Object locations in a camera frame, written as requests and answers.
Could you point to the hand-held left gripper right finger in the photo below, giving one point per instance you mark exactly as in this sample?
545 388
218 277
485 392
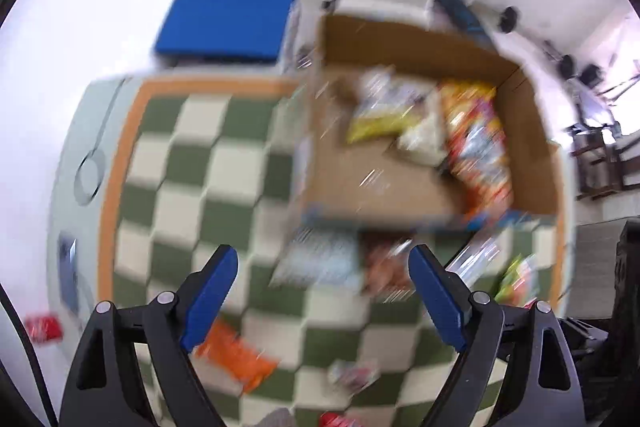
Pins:
437 297

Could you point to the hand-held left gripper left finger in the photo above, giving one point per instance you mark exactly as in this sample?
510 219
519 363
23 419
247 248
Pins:
210 297

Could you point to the printed cardboard box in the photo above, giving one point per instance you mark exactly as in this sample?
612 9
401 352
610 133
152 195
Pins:
350 172

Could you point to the clear silver snack packet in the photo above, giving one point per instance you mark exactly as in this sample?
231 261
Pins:
475 262

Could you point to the brown red snack packet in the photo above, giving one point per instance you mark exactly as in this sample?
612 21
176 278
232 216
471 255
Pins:
385 272

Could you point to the orange snack packet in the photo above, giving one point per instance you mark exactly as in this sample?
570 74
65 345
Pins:
235 352

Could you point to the green snack packet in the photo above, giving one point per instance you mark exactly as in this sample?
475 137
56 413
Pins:
517 279

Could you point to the small white red packet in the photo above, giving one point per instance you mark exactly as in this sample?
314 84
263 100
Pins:
352 374

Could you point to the light blue snack packet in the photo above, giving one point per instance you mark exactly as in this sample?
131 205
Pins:
320 257

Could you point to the green white checkered mat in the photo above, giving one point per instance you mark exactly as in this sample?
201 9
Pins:
200 167

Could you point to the dark wooden furniture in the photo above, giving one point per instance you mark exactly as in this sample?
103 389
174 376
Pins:
600 162

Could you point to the red orange snack bag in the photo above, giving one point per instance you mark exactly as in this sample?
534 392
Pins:
475 147

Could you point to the white snack packet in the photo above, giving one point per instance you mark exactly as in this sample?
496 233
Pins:
422 142

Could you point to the yellow snack bag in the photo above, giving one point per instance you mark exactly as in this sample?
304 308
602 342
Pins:
375 122

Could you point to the blue cushion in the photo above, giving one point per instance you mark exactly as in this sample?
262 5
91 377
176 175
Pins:
225 24

